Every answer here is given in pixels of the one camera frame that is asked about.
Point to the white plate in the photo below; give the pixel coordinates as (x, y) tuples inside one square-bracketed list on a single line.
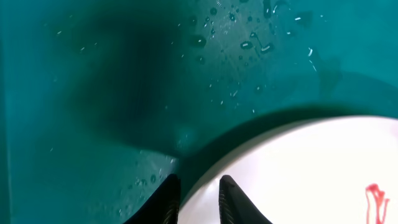
[(335, 170)]

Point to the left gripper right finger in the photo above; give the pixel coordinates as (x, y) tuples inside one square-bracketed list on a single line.
[(235, 206)]

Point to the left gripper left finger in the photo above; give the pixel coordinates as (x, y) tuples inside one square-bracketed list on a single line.
[(162, 206)]

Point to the teal plastic tray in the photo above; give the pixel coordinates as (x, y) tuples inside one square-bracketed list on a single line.
[(102, 100)]

